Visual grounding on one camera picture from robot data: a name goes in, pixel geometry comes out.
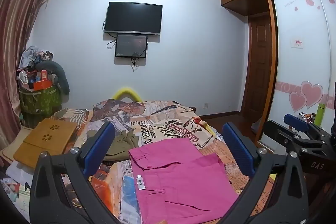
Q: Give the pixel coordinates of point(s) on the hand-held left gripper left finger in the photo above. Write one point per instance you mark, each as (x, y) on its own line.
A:
(101, 146)

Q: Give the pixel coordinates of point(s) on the wooden wardrobe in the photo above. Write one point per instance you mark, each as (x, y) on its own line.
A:
(296, 29)

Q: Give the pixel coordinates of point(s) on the grey neck pillow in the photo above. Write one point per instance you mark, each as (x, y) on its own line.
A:
(61, 77)

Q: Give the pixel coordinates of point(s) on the black wall television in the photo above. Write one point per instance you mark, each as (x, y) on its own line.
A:
(133, 18)

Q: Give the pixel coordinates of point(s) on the pink pants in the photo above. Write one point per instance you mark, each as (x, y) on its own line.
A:
(183, 182)

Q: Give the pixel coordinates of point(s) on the stack of papers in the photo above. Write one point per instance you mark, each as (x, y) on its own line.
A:
(13, 187)

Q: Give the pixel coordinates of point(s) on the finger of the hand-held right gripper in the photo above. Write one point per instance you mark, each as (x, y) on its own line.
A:
(291, 138)
(296, 121)

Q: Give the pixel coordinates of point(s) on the small black monitor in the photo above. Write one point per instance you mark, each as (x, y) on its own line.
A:
(131, 45)

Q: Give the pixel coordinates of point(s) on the pile of clutter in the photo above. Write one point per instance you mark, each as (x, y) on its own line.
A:
(34, 66)

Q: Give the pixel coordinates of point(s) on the pink heart stickers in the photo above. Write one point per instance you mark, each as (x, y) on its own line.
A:
(311, 94)

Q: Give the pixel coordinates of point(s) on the wooden lap desk board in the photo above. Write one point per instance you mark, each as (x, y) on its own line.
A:
(44, 142)

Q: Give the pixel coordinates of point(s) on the green laundry basket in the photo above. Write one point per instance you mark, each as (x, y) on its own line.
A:
(39, 102)

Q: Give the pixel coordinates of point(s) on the green bottle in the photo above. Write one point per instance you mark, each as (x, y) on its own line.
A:
(319, 115)

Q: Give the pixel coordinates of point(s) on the printed blanket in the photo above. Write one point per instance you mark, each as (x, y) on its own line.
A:
(168, 132)

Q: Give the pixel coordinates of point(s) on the yellow foam arch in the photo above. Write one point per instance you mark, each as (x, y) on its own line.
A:
(127, 94)

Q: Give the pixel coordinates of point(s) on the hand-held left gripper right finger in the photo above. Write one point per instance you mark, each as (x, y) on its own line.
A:
(237, 150)

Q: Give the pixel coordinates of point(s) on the white label sticker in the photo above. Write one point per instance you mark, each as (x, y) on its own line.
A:
(298, 43)

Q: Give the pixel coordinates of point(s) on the striped red curtain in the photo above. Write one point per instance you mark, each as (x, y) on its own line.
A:
(15, 29)

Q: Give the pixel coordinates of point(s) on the brown wooden door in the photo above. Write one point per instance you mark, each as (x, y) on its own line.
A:
(258, 69)

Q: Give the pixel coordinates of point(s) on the white wall socket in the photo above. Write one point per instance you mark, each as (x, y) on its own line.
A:
(206, 105)

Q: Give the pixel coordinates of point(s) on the olive green garment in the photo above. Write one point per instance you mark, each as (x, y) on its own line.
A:
(123, 145)

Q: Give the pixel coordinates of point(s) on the snack packets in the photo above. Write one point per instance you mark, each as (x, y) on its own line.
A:
(307, 116)

